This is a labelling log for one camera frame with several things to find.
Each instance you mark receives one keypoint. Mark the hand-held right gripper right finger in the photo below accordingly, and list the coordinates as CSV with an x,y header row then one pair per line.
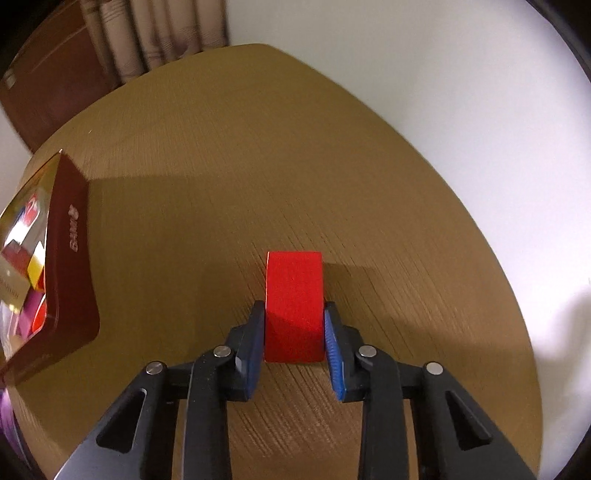
x,y
333,360

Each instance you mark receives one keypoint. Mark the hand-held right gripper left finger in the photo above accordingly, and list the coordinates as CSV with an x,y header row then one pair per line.
x,y
253,364

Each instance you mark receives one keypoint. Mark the gold storage box red sides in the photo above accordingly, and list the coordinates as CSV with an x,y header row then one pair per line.
x,y
69,258

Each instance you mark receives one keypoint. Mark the red orange box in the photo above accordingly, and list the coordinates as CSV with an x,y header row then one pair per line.
x,y
39,316

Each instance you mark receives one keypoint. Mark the yellow block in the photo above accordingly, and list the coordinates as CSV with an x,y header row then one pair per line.
x,y
36,267

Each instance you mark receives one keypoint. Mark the purple object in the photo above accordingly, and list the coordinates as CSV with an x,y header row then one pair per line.
x,y
7,415

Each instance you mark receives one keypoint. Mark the brown wooden door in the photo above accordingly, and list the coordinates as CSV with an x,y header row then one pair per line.
x,y
55,83

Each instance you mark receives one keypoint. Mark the beige patterned curtain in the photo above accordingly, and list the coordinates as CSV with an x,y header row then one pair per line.
x,y
157,32

